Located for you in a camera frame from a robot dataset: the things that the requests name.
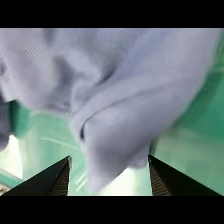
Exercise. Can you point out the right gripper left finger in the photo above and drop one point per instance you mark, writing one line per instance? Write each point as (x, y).
(50, 181)

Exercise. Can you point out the blue shirt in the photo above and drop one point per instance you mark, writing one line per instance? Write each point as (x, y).
(133, 86)

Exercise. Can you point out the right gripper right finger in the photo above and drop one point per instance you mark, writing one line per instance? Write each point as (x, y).
(170, 181)

